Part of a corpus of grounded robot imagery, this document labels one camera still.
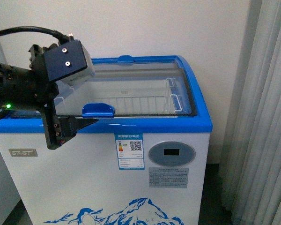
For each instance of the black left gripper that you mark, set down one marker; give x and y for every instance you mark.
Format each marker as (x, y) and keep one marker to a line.
(58, 130)

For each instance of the sliding glass lid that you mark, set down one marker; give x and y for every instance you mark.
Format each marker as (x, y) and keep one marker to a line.
(105, 110)
(127, 62)

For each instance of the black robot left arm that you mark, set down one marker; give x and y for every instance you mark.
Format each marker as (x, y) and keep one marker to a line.
(17, 88)

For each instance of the white chest freezer with penguins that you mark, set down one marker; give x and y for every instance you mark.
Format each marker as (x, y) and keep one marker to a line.
(118, 171)

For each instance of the grey vertical blind curtain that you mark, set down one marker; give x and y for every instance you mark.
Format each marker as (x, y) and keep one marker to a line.
(250, 166)

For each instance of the white wire freezer basket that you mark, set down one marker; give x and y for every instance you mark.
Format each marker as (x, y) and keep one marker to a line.
(130, 96)

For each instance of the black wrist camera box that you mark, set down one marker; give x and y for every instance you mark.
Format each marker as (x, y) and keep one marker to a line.
(70, 63)

